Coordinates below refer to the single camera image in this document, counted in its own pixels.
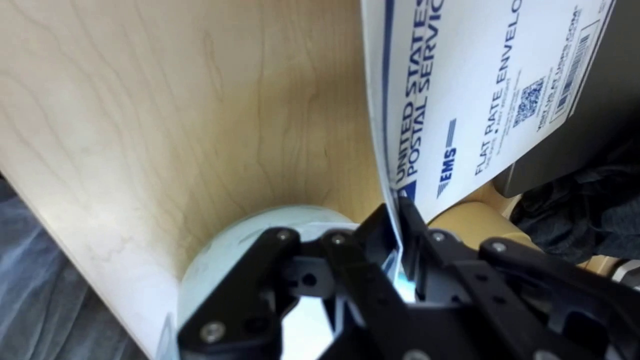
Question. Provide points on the light blue lidded bowl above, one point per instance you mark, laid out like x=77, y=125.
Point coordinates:
x=226, y=240

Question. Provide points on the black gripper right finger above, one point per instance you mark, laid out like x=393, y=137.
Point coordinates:
x=506, y=292

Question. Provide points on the black cloth beanie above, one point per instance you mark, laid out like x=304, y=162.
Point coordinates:
x=586, y=207

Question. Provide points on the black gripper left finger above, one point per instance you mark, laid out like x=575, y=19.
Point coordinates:
x=267, y=287

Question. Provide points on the white paper sheet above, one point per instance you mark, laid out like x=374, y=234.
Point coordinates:
x=480, y=86

